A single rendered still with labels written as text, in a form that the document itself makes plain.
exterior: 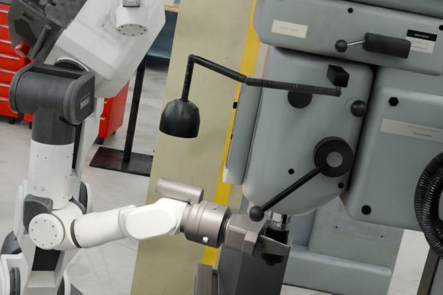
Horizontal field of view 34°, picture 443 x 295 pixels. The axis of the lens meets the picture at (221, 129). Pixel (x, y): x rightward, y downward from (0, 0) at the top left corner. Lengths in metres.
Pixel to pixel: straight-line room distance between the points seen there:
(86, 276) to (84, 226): 2.38
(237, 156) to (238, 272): 0.53
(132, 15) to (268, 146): 0.41
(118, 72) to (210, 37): 1.54
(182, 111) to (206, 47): 1.84
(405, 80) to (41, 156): 0.75
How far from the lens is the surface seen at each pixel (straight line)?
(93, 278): 3.94
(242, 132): 1.40
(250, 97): 1.38
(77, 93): 1.52
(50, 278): 2.24
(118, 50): 1.61
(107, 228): 1.56
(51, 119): 1.55
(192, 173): 3.25
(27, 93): 1.56
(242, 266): 1.86
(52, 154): 1.57
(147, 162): 5.85
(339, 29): 1.28
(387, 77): 1.32
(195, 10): 3.11
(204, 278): 2.04
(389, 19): 1.29
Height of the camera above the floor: 1.78
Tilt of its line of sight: 14 degrees down
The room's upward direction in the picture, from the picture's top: 11 degrees clockwise
